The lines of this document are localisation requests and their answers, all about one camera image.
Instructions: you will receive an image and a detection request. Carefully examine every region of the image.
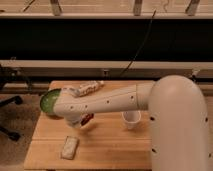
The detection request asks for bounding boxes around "red pepper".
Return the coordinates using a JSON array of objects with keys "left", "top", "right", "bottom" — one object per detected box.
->
[{"left": 81, "top": 114, "right": 94, "bottom": 126}]

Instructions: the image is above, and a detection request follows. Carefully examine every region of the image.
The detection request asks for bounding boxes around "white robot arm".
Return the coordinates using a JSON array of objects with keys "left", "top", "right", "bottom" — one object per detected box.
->
[{"left": 53, "top": 75, "right": 211, "bottom": 171}]

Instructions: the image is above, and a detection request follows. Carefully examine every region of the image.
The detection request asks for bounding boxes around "white sponge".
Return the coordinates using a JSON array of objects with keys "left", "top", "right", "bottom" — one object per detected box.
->
[{"left": 61, "top": 136, "right": 79, "bottom": 160}]

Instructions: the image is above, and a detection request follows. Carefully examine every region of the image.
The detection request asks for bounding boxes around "green bowl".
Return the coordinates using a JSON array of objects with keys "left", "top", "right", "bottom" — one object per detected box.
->
[{"left": 40, "top": 88, "right": 61, "bottom": 116}]

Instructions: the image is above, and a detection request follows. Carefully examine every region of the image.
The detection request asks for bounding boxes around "white crumpled towel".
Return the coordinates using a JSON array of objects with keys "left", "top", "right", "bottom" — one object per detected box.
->
[{"left": 69, "top": 81, "right": 104, "bottom": 97}]

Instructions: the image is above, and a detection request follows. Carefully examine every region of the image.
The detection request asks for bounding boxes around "white paper cup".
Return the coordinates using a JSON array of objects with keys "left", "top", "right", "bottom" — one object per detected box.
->
[{"left": 122, "top": 111, "right": 141, "bottom": 130}]

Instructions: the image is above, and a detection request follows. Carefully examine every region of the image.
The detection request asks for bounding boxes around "black hanging cable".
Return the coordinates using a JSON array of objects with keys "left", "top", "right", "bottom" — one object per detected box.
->
[{"left": 118, "top": 9, "right": 158, "bottom": 78}]

